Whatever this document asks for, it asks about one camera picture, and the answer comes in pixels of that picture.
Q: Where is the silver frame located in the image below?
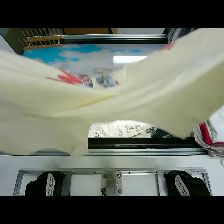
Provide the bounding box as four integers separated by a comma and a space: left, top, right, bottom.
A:
12, 147, 213, 197

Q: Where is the wooden clothes hangers rack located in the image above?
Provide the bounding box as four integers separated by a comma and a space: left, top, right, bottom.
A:
18, 28, 65, 51

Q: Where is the cream printed T-shirt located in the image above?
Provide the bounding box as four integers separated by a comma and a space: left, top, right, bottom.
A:
0, 28, 224, 157

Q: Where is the heap of clothes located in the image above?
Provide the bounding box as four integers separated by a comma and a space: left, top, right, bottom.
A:
193, 105, 224, 167

